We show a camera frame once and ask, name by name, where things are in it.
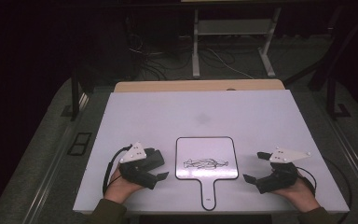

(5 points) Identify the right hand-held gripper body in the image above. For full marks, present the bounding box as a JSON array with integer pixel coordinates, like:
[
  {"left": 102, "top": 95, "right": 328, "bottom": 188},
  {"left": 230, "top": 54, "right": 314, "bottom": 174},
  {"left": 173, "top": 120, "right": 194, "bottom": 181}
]
[{"left": 255, "top": 147, "right": 312, "bottom": 195}]

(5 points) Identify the person's left hand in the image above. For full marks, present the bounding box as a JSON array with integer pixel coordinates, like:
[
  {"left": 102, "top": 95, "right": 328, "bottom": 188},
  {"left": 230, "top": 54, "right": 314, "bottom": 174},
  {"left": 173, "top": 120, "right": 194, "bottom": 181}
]
[{"left": 103, "top": 167, "right": 145, "bottom": 205}]

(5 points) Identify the person's right hand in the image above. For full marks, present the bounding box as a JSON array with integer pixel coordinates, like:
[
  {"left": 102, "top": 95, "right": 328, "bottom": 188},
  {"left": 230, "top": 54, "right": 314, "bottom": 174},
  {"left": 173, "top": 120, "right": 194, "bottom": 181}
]
[{"left": 271, "top": 173, "right": 322, "bottom": 214}]

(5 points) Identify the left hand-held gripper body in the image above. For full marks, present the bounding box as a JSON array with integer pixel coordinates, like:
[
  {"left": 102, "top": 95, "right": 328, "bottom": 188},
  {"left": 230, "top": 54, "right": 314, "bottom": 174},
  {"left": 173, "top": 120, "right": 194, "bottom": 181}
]
[{"left": 118, "top": 142, "right": 158, "bottom": 190}]

